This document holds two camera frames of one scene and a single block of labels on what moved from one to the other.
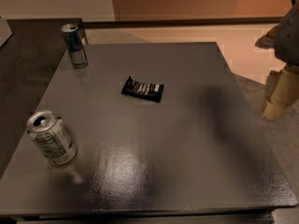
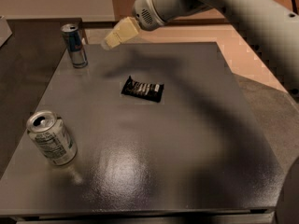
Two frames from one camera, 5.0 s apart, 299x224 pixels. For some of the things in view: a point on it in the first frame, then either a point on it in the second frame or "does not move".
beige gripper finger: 285,94 to 125,29
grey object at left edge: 6,32 does not move
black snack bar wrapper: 144,91 does not move
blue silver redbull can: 76,47 does not move
